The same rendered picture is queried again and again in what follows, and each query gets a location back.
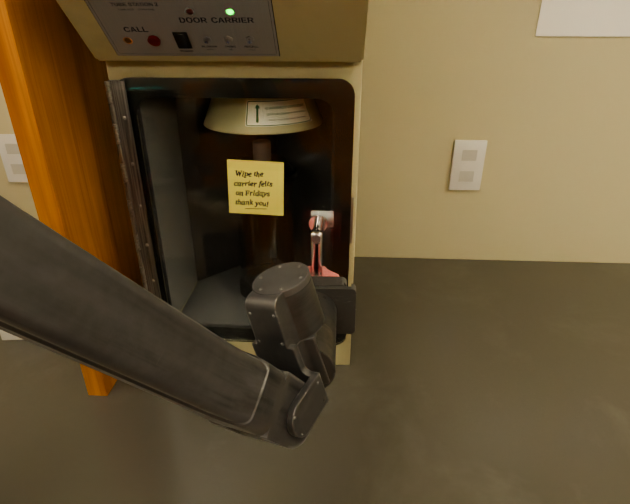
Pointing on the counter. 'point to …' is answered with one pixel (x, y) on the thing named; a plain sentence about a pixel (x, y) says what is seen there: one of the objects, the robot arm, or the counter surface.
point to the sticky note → (256, 187)
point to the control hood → (347, 30)
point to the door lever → (317, 243)
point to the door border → (119, 111)
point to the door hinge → (124, 173)
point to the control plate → (140, 25)
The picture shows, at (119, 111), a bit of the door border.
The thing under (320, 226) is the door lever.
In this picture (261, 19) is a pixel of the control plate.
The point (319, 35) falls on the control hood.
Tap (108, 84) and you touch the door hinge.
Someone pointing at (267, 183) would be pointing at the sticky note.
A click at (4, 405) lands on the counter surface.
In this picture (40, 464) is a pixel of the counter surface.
